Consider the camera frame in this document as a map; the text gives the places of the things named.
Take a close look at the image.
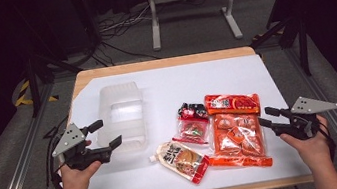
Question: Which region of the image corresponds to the small red black snack packet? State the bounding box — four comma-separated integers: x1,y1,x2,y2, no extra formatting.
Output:
166,99,214,150

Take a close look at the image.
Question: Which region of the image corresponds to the beige spout pouch red base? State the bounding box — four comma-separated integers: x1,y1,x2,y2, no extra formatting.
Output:
146,135,214,189

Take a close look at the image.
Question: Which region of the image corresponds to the yellow black hazard tape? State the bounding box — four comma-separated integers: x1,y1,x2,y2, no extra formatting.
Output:
11,75,59,108

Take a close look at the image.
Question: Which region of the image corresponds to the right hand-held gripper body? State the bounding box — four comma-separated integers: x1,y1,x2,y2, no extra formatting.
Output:
268,91,337,145

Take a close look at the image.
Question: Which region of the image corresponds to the clear plastic container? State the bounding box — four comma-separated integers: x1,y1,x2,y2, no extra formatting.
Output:
89,79,151,157

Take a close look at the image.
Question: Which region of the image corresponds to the bundle of floor cables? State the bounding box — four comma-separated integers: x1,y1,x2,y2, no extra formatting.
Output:
90,3,162,70

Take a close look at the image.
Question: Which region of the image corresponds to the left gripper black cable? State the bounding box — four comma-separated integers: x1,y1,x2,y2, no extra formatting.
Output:
33,114,81,189

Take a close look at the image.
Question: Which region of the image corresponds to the person's left hand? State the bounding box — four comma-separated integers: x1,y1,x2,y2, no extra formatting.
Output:
51,137,107,189

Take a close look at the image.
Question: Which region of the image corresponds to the black tripod stand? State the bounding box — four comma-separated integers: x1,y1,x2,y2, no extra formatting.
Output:
11,0,90,119
242,0,315,85

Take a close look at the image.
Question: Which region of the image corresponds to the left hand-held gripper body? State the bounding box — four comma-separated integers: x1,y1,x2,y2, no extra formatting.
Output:
47,117,114,175

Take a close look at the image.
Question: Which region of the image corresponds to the white paper sheet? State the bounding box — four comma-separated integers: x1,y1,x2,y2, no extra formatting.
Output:
36,48,313,189

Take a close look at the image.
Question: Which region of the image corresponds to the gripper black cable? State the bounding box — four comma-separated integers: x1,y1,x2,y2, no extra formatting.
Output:
33,114,81,189
314,115,337,163

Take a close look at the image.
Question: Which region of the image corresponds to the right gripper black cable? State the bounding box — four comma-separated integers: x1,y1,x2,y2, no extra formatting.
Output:
314,115,337,163

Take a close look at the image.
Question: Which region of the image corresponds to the person's right hand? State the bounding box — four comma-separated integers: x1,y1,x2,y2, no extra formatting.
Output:
277,112,337,173

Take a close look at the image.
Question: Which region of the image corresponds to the large orange snack bag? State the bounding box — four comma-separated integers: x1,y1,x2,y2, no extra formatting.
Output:
198,85,275,176

